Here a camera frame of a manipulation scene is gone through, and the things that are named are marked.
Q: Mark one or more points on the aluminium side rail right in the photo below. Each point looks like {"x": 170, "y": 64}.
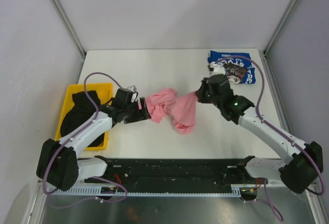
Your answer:
{"x": 274, "y": 89}

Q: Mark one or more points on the aluminium frame post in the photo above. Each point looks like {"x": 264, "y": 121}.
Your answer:
{"x": 68, "y": 26}
{"x": 289, "y": 10}

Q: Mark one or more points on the aluminium frame post left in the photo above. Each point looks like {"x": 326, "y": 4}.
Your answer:
{"x": 68, "y": 26}

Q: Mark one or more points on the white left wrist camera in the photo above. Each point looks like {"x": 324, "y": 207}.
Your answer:
{"x": 132, "y": 88}

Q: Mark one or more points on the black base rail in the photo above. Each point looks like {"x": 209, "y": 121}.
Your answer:
{"x": 219, "y": 171}

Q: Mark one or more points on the folded blue printed t-shirt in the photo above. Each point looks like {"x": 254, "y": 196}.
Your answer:
{"x": 237, "y": 69}

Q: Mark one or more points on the white slotted cable duct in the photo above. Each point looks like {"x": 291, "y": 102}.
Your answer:
{"x": 172, "y": 188}

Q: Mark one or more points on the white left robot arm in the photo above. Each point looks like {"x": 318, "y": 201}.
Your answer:
{"x": 59, "y": 163}

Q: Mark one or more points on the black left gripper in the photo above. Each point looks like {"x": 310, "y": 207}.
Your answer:
{"x": 141, "y": 115}

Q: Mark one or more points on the black t-shirt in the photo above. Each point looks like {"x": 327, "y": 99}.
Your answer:
{"x": 81, "y": 111}

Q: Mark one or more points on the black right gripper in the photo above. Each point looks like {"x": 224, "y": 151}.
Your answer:
{"x": 200, "y": 93}

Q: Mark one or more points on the yellow plastic bin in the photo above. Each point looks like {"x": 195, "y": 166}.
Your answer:
{"x": 104, "y": 91}

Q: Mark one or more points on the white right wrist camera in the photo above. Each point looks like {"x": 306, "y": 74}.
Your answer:
{"x": 216, "y": 68}

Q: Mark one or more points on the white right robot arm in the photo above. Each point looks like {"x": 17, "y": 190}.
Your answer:
{"x": 299, "y": 163}

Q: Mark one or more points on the aluminium frame post right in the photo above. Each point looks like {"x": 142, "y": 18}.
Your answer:
{"x": 289, "y": 10}

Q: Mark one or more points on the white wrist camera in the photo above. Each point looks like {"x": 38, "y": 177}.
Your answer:
{"x": 132, "y": 88}
{"x": 216, "y": 68}

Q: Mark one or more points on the pink t-shirt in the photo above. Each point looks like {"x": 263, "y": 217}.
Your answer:
{"x": 180, "y": 109}

